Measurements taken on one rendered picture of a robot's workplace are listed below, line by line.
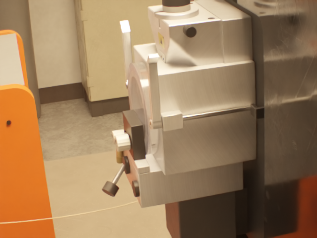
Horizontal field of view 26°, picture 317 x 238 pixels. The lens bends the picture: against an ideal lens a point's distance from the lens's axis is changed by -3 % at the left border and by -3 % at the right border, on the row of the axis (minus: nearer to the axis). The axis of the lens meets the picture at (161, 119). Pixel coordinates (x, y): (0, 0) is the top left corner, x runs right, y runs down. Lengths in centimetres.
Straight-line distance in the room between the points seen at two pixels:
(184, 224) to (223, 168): 7
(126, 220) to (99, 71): 244
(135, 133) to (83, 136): 308
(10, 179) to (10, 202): 4
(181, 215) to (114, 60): 319
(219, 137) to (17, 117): 43
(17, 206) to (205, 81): 52
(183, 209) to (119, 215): 81
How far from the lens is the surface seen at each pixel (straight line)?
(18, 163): 103
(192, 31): 59
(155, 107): 60
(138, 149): 65
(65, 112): 407
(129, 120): 65
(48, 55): 417
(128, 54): 70
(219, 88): 62
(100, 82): 387
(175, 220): 70
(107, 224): 145
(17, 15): 380
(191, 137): 63
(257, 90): 63
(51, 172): 170
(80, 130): 380
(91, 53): 381
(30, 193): 105
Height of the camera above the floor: 144
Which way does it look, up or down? 22 degrees down
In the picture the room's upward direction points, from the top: 4 degrees counter-clockwise
